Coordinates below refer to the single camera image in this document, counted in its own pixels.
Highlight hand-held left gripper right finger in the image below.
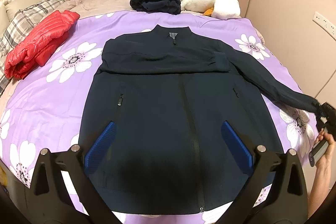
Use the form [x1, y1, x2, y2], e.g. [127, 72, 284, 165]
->
[221, 120, 310, 224]

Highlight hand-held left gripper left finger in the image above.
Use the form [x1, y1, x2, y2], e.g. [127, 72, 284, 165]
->
[25, 121, 117, 224]

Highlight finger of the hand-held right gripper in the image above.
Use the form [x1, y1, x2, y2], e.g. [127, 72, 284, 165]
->
[312, 102, 327, 123]

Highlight navy zip jacket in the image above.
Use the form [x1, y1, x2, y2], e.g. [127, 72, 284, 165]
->
[78, 24, 319, 214]

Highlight person's right forearm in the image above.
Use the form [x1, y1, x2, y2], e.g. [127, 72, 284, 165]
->
[307, 158, 336, 219]

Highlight folded navy clothes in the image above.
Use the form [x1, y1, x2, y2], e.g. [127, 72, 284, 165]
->
[130, 0, 181, 15]

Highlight person's right hand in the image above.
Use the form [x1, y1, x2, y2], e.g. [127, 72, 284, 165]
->
[314, 130, 336, 169]

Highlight purple floral blanket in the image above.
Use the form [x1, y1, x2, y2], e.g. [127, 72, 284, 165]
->
[0, 10, 319, 224]

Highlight red down jacket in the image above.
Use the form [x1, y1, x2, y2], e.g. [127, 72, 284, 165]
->
[4, 10, 80, 80]

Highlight grey plaid pillow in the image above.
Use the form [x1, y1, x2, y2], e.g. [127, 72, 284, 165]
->
[0, 0, 67, 90]

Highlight beige pillow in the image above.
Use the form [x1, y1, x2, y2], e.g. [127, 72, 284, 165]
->
[5, 0, 44, 21]

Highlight white wall socket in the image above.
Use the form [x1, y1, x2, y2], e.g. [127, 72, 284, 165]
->
[312, 11, 336, 35]

